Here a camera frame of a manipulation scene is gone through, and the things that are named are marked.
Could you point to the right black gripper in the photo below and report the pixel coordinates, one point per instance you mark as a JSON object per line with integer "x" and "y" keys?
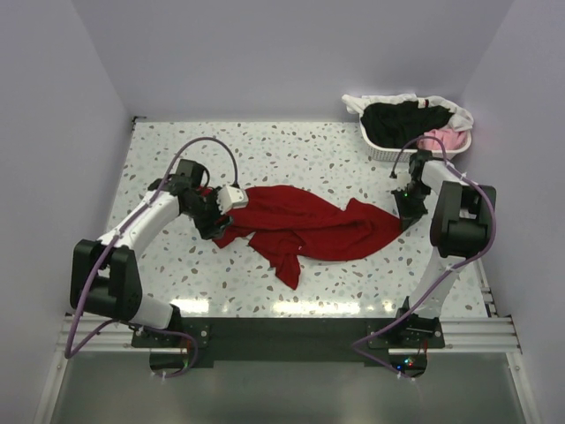
{"x": 408, "y": 216}

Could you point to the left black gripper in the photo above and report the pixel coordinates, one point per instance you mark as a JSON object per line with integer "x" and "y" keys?
{"x": 208, "y": 229}

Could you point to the red t shirt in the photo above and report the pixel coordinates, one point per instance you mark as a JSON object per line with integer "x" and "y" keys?
{"x": 285, "y": 222}

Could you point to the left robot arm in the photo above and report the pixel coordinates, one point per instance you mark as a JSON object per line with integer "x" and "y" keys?
{"x": 105, "y": 273}

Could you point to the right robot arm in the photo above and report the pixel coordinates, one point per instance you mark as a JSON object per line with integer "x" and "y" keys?
{"x": 461, "y": 231}

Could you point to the white laundry basket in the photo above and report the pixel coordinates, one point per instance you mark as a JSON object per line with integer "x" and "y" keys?
{"x": 390, "y": 154}

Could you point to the pink garment in basket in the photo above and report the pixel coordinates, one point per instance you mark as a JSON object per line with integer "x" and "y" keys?
{"x": 450, "y": 139}

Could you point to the black garment in basket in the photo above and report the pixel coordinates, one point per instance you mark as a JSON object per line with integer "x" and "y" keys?
{"x": 393, "y": 125}

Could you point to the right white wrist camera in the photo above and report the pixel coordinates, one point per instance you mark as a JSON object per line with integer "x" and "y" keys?
{"x": 402, "y": 180}

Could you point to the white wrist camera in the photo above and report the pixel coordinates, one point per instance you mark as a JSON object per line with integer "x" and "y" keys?
{"x": 230, "y": 197}
{"x": 402, "y": 180}

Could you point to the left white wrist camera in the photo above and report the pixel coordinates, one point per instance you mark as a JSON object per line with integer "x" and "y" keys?
{"x": 230, "y": 197}

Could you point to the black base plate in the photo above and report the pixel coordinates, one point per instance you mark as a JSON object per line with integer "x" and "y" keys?
{"x": 204, "y": 342}

